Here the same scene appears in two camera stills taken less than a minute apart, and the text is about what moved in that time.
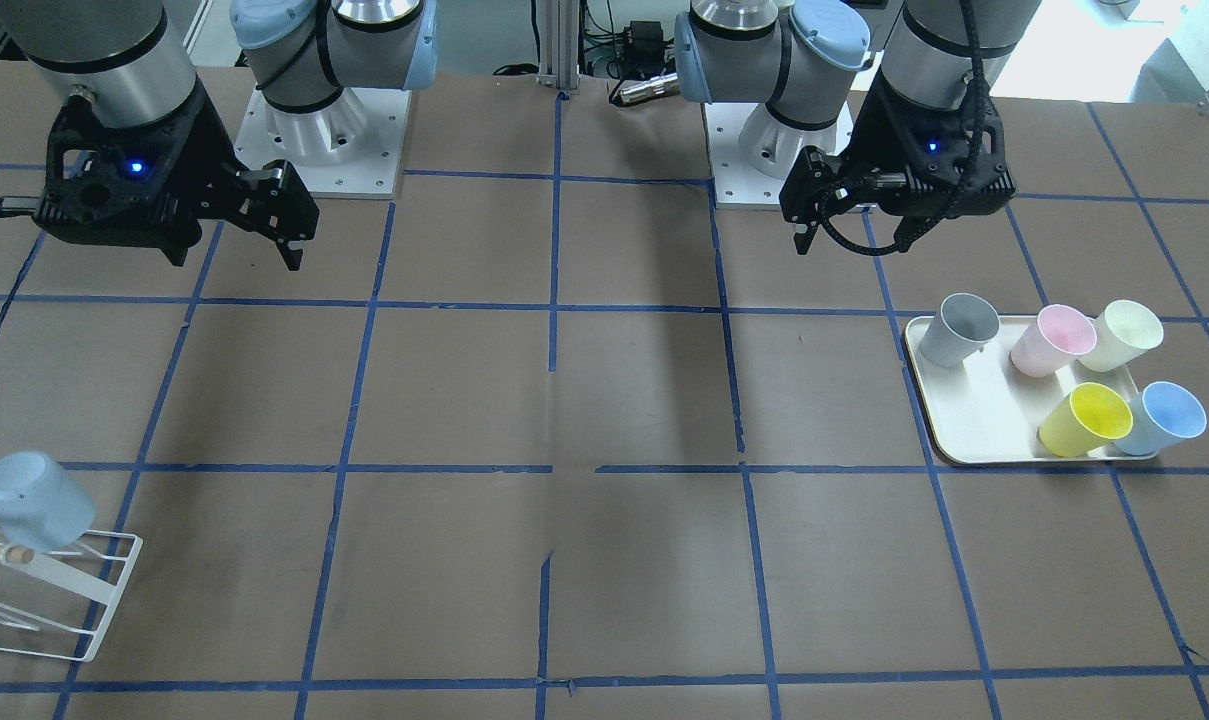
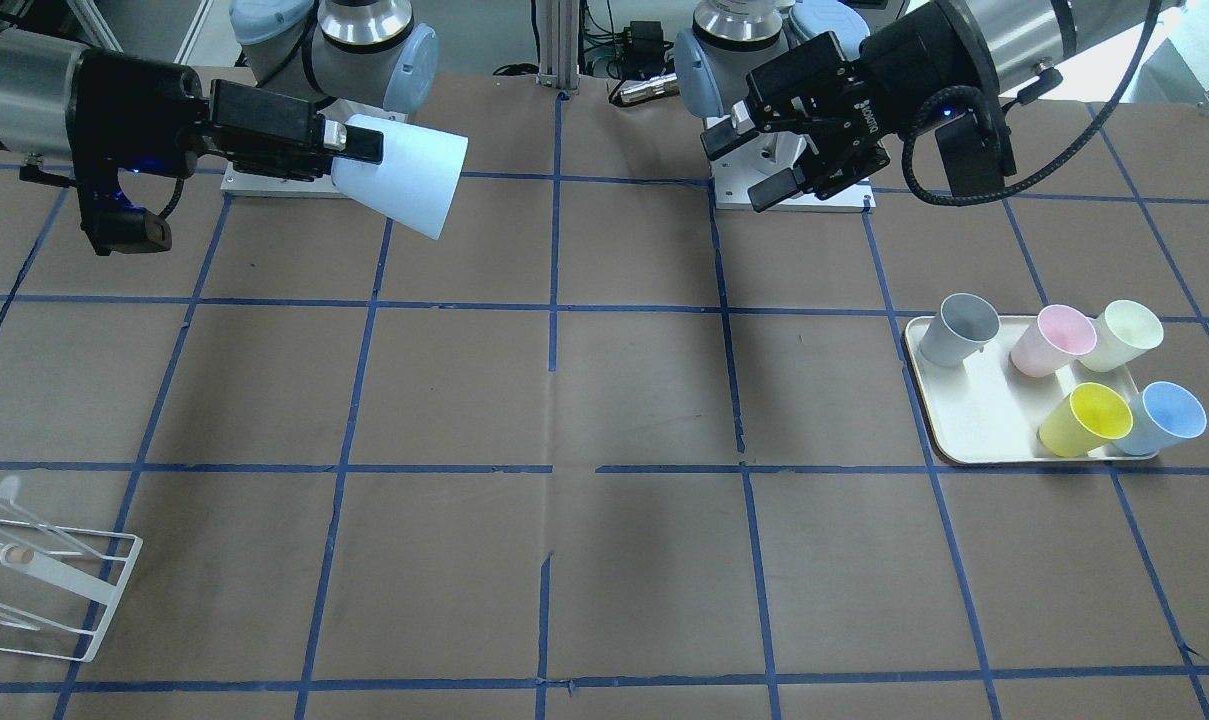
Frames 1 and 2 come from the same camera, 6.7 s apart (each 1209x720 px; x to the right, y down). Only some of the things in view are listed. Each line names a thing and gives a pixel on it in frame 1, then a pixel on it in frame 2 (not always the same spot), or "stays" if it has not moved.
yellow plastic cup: (1085, 422) stays
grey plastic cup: (962, 326) stays
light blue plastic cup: (38, 502) to (416, 179)
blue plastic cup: (1164, 414) stays
